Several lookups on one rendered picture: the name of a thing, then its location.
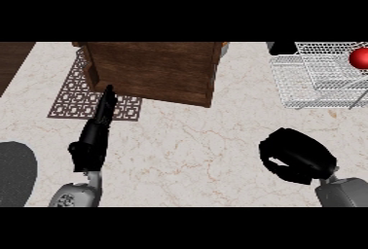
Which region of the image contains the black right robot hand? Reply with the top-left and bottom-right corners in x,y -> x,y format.
257,126 -> 339,186

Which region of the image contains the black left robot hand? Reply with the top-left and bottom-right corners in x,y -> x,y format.
66,84 -> 119,173

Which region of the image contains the brown wooden tray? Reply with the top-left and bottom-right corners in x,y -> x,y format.
72,41 -> 230,109

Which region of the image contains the red tomato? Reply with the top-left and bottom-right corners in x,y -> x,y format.
347,47 -> 368,70

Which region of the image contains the brown patterned placemat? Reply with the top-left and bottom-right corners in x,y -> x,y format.
45,48 -> 143,123

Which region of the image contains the dark grey round object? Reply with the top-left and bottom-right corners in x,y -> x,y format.
0,140 -> 38,208

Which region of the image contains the dark brown wooden surface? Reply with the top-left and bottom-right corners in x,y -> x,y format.
0,41 -> 37,98

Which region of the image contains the black appliance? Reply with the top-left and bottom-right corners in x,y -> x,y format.
266,41 -> 298,56

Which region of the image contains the white wire tiered basket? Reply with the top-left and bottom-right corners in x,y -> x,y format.
269,41 -> 368,110

